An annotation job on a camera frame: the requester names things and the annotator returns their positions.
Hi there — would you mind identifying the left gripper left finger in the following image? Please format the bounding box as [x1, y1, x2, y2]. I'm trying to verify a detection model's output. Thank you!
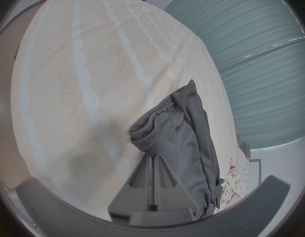
[108, 155, 154, 223]

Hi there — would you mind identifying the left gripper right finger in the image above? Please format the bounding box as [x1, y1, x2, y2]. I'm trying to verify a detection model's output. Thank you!
[154, 155, 198, 220]

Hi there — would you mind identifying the black T-shirt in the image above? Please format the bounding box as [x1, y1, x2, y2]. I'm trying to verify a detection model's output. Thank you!
[128, 79, 226, 218]

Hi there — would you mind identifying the bed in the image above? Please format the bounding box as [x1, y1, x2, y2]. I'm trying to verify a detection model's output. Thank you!
[10, 0, 262, 222]

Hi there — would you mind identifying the white printed pyjama top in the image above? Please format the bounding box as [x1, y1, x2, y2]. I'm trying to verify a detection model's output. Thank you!
[220, 173, 242, 204]

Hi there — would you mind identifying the pink garment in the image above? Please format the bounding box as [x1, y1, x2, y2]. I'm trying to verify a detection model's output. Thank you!
[229, 158, 240, 175]

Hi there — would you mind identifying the white printed pillow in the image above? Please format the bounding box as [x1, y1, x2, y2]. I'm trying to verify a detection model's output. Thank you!
[238, 147, 251, 197]

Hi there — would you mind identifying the grey bedside table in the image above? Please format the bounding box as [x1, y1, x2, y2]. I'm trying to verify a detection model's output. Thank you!
[238, 136, 251, 155]

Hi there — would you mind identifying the blue-green curtain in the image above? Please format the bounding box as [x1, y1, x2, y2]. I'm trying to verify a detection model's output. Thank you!
[164, 0, 305, 66]
[217, 38, 305, 149]

